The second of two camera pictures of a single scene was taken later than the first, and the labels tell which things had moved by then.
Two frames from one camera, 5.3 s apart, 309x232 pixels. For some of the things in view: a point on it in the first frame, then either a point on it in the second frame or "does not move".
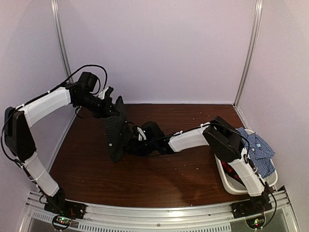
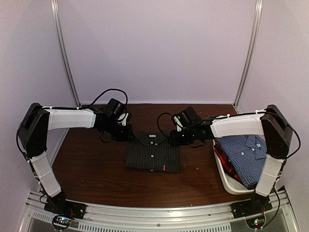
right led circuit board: x=256 y=223 does not move
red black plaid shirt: x=230 y=171 does not move
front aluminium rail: x=207 y=218 does not move
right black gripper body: x=144 y=148 to x=189 y=137
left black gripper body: x=100 y=109 to x=117 y=134
